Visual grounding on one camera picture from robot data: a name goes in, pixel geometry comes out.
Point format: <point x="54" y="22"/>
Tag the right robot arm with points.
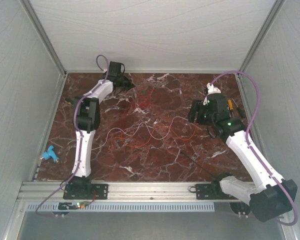
<point x="270" y="195"/>

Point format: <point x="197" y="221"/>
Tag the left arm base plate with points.
<point x="94" y="191"/>

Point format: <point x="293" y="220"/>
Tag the blue plastic fitting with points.
<point x="49" y="154"/>

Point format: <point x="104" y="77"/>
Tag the black yellow screwdriver left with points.
<point x="69" y="101"/>

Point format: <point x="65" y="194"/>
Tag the grey slotted cable duct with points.
<point x="124" y="207"/>

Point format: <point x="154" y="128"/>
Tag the black screwdriver right side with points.
<point x="240" y="111"/>

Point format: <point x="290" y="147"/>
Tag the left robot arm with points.
<point x="87" y="115"/>

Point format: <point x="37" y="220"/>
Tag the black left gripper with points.
<point x="129" y="85"/>

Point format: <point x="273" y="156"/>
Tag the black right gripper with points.
<point x="197" y="106"/>

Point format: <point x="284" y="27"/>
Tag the aluminium front rail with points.
<point x="37" y="191"/>

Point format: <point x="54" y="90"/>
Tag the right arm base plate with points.
<point x="211" y="191"/>

